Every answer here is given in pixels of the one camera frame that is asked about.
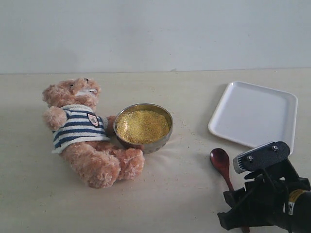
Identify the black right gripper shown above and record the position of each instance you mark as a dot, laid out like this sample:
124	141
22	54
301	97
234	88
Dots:
274	196

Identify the dark red wooden spoon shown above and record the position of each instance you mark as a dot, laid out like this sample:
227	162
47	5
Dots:
220	161

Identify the tan teddy bear striped shirt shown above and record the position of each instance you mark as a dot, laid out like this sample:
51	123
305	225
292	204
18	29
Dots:
82	138

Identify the steel bowl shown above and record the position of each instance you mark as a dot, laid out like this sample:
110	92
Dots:
146	148

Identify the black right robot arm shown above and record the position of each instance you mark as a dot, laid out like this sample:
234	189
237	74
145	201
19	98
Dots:
274	196

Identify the white rectangular plastic tray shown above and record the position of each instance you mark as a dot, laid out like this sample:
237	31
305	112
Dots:
252	115

